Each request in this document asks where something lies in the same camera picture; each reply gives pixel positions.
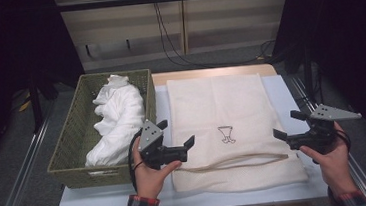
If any black power cable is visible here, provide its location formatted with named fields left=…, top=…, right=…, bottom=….
left=154, top=0, right=271, bottom=73
left=152, top=0, right=189, bottom=69

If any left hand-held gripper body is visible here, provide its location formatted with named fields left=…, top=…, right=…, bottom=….
left=134, top=116, right=191, bottom=173

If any person's right hand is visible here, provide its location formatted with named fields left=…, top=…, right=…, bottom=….
left=296, top=119, right=359, bottom=201

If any green woven basket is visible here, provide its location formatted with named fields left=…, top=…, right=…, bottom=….
left=38, top=68, right=164, bottom=192

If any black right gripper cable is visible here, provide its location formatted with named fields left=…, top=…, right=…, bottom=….
left=335, top=128, right=353, bottom=158

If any dark curtain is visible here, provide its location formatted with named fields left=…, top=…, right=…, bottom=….
left=0, top=0, right=92, bottom=173
left=268, top=0, right=366, bottom=165

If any person's left hand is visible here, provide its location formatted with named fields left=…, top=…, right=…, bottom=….
left=130, top=132, right=186, bottom=201

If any white mesh laundry bag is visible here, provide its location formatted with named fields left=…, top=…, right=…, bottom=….
left=163, top=68, right=311, bottom=198

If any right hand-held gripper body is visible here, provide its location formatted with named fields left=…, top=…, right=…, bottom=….
left=283, top=101, right=366, bottom=159

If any white garment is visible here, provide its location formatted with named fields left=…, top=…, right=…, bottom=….
left=77, top=71, right=151, bottom=169

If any beige wooden cabinet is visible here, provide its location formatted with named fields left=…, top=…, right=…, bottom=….
left=52, top=0, right=300, bottom=75

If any black metal stand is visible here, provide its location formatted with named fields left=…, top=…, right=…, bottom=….
left=27, top=70, right=61, bottom=134
left=300, top=41, right=317, bottom=105

